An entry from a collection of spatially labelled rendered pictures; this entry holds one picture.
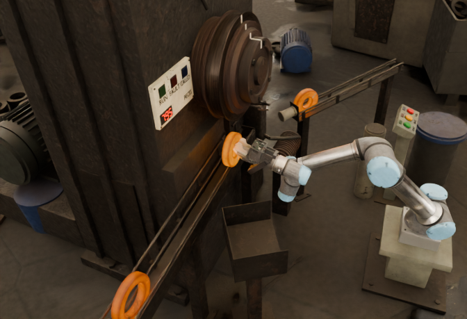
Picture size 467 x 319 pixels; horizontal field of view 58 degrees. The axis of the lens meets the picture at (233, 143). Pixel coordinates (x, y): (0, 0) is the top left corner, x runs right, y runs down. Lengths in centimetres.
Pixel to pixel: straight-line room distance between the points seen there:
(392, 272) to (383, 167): 84
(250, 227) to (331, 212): 102
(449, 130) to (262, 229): 150
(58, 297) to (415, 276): 186
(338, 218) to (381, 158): 104
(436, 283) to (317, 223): 70
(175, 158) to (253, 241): 47
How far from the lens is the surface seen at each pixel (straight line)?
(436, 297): 246
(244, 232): 177
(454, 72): 382
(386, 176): 173
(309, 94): 236
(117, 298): 151
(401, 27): 439
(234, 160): 183
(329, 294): 235
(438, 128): 285
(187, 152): 176
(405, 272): 239
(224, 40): 165
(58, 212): 260
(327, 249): 253
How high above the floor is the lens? 194
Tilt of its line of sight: 37 degrees down
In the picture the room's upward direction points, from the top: 3 degrees counter-clockwise
